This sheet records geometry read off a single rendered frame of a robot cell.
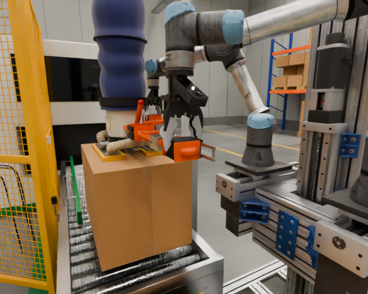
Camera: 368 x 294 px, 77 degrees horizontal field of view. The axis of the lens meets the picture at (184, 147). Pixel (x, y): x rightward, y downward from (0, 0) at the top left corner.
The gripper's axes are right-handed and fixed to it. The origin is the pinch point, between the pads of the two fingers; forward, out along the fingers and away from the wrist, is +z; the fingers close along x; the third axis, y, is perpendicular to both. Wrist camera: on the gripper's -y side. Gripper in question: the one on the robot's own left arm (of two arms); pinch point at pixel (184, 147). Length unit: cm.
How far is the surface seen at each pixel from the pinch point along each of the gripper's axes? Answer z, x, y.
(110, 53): -32, 7, 53
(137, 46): -35, -4, 51
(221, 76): -111, -697, 904
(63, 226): 62, 33, 90
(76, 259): 67, 28, 63
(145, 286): 61, 6, 22
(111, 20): -44, 6, 51
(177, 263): 67, -15, 35
